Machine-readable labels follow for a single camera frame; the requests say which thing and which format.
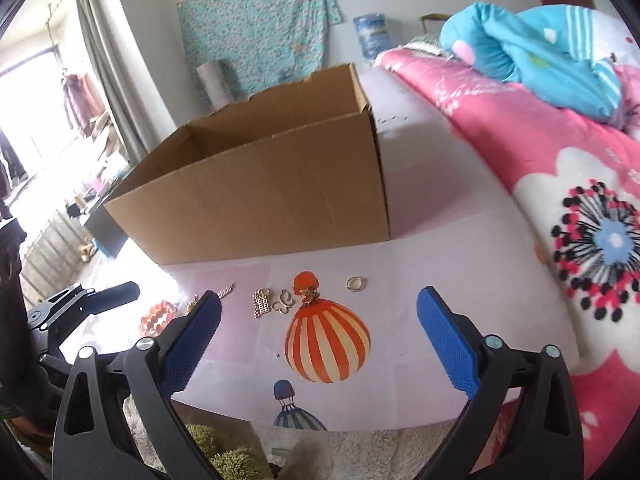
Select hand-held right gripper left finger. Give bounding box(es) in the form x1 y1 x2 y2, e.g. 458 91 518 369
51 289 223 480

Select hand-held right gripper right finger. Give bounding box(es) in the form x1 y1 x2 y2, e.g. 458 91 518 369
416 286 587 480

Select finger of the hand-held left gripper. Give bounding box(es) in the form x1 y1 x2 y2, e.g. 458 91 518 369
27 282 141 356

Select orange pink bead bracelet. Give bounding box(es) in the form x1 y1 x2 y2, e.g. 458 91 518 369
139 299 188 338

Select gold abacus charm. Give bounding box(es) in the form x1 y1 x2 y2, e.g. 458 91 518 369
250 287 273 318

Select gold butterfly wire charm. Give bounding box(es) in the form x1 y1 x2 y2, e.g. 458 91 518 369
272 288 297 317

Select brown cardboard box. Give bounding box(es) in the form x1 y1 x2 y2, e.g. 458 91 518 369
102 62 392 267

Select black cabinet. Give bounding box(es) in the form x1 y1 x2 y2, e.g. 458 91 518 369
86 205 131 257

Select green fluffy cloth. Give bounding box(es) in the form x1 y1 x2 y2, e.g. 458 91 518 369
185 422 268 480

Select white plush blanket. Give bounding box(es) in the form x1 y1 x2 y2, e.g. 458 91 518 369
122 395 461 480

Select hanging clothes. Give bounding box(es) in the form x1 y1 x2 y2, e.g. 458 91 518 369
60 72 108 138

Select pink floral quilt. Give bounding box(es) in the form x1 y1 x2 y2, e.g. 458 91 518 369
375 47 640 480

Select grey curtain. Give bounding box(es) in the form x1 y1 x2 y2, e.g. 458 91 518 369
70 0 151 161

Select printed paper roll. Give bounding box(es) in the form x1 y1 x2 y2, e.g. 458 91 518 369
195 59 235 111

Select grey patterned cloth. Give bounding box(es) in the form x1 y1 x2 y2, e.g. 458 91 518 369
402 34 451 56

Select blue water jug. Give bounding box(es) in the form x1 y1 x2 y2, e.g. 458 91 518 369
352 11 396 67

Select wooden chair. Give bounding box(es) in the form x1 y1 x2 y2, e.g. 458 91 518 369
419 12 453 36

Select teal floral wall cloth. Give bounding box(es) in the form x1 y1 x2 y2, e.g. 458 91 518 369
176 0 343 103

